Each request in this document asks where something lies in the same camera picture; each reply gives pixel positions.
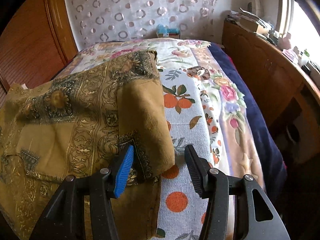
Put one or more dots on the wooden side cabinet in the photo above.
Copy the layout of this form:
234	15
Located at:
286	96

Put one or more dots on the navy blue blanket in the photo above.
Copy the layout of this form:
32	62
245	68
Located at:
271	160

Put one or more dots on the blue tissue box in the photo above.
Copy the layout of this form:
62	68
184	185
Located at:
168	31

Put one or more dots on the wooden wardrobe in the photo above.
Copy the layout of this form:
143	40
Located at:
36	44

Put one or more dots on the golden brown patterned cloth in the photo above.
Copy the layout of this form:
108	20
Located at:
77	125

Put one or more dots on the window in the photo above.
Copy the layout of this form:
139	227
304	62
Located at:
303	35

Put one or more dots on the stack of books and boxes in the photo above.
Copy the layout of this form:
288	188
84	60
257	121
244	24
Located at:
249	21

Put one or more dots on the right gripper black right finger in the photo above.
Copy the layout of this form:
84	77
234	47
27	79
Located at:
255	215

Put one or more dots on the circle patterned sheer curtain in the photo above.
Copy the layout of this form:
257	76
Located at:
94	21

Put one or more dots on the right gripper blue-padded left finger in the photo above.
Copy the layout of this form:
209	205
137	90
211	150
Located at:
64	216

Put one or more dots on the orange print white cloth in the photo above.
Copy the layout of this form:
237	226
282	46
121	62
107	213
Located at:
192	120

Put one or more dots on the floral quilt bedspread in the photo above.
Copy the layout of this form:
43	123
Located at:
194	57

